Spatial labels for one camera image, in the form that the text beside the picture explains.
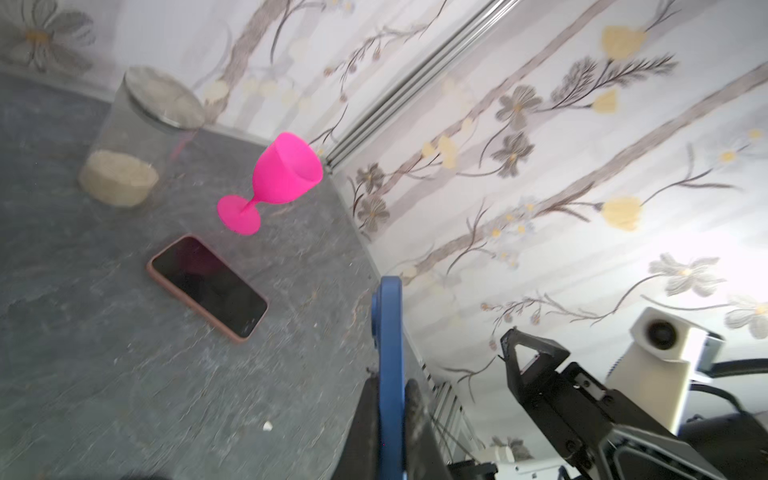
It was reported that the clear jar with grains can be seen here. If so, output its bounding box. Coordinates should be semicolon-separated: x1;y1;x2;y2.
78;65;206;208

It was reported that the pink plastic goblet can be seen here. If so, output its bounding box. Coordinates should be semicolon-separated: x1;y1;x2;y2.
217;132;324;235

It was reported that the salmon pink phone case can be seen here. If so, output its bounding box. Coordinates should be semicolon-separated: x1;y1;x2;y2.
146;233;270;344

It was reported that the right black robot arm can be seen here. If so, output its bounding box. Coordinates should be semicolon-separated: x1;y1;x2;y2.
500;328;767;479

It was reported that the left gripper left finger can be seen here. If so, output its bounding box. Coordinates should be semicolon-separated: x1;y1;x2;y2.
331;373;380;480

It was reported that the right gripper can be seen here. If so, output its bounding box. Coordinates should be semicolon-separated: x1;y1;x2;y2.
501;327;725;479

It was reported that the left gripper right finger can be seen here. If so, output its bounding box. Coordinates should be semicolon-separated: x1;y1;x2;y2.
404;379;451;480

